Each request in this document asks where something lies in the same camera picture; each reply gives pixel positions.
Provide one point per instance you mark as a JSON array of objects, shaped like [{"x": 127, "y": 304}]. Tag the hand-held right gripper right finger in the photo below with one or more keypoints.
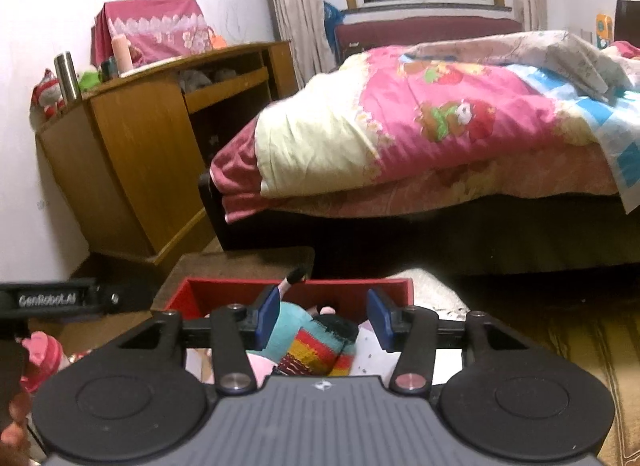
[{"x": 381, "y": 318}]

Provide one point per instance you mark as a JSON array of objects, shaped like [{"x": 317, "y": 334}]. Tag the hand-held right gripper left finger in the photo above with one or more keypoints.
[{"x": 267, "y": 318}]

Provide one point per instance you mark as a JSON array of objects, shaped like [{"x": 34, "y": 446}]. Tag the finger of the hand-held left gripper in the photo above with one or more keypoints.
[{"x": 117, "y": 298}]

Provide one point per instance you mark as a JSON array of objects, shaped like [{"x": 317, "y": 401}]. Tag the white printed cloth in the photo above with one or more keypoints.
[{"x": 372, "y": 351}]

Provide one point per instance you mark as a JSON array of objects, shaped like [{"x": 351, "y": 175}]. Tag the pink soft cloth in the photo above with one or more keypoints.
[{"x": 261, "y": 370}]

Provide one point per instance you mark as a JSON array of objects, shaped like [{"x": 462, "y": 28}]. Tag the red cardboard box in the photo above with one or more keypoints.
[{"x": 220, "y": 293}]

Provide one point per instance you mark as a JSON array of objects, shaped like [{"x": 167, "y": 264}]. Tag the colourful striped sock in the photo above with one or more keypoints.
[{"x": 315, "y": 346}]

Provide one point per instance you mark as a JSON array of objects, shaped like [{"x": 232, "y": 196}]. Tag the person's left hand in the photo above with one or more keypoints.
[{"x": 17, "y": 411}]

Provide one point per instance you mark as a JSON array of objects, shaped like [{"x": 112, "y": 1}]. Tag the pink lidded cup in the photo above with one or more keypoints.
[{"x": 45, "y": 351}]

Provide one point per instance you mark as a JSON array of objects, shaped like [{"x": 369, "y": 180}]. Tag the wooden cabinet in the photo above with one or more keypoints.
[{"x": 140, "y": 145}]

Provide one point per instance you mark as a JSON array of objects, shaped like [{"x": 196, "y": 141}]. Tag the red plush doll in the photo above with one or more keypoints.
[{"x": 47, "y": 93}]

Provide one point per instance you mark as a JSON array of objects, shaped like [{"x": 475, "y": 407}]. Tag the pink strawberry quilt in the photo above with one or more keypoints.
[{"x": 380, "y": 110}]

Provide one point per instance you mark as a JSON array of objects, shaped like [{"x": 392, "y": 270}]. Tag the green plush toy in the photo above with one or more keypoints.
[{"x": 90, "y": 79}]

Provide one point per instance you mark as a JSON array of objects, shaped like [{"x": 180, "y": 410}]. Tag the steel thermos flask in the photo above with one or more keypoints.
[{"x": 67, "y": 76}]

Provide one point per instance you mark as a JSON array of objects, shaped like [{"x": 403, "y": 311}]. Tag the dark small cup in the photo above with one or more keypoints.
[{"x": 108, "y": 70}]

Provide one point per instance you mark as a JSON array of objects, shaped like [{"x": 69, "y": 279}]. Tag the grey cloth in cabinet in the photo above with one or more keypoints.
[{"x": 200, "y": 79}]

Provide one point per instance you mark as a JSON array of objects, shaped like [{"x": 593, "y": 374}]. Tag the pink bottle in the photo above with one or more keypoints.
[{"x": 121, "y": 55}]

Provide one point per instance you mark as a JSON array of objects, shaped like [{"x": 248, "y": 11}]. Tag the pink floral cloth cover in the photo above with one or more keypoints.
[{"x": 155, "y": 28}]

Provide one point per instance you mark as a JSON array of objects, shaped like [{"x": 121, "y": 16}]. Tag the bed with pink quilt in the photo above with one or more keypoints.
[{"x": 425, "y": 30}]

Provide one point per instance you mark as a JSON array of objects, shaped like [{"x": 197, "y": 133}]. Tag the blue bag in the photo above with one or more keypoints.
[{"x": 332, "y": 18}]

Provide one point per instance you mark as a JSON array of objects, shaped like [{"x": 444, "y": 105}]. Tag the orange toy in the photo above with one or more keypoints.
[{"x": 603, "y": 30}]

